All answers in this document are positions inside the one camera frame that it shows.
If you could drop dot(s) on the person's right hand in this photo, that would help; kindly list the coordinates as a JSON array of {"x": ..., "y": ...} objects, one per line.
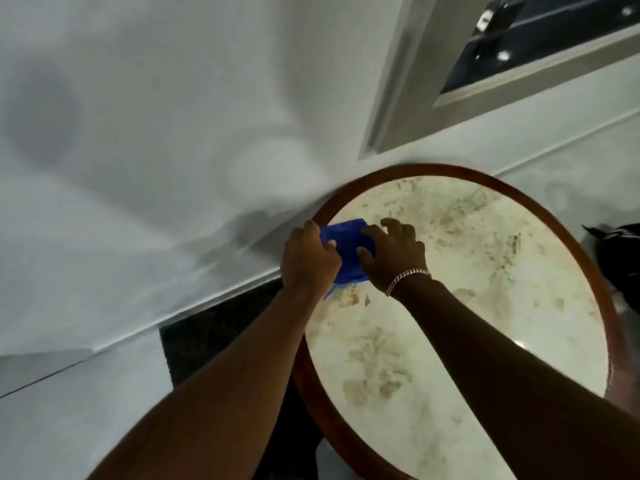
[{"x": 395, "y": 254}]

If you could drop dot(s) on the person's left hand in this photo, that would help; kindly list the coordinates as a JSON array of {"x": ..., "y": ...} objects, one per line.
[{"x": 307, "y": 262}]

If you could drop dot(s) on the person's left thumb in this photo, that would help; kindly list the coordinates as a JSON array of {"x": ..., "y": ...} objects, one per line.
[{"x": 330, "y": 246}]

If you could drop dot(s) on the person's right thumb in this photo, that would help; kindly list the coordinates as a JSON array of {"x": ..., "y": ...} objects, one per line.
[{"x": 365, "y": 254}]

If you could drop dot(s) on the blue mesh pouch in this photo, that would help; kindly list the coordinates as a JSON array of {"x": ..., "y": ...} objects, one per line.
[{"x": 350, "y": 249}]

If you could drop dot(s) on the person's right forearm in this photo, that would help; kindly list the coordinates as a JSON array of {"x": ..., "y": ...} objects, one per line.
[{"x": 520, "y": 389}]

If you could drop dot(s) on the person's left forearm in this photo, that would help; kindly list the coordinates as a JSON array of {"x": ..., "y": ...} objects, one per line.
[{"x": 220, "y": 399}]

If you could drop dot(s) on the round marble table wooden rim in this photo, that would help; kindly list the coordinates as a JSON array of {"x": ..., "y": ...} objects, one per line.
[{"x": 450, "y": 319}]

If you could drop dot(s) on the white framed window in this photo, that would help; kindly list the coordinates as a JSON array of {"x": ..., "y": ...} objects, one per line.
[{"x": 500, "y": 59}]

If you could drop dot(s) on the black bag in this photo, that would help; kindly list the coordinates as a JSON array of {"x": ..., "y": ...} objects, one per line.
[{"x": 617, "y": 264}]

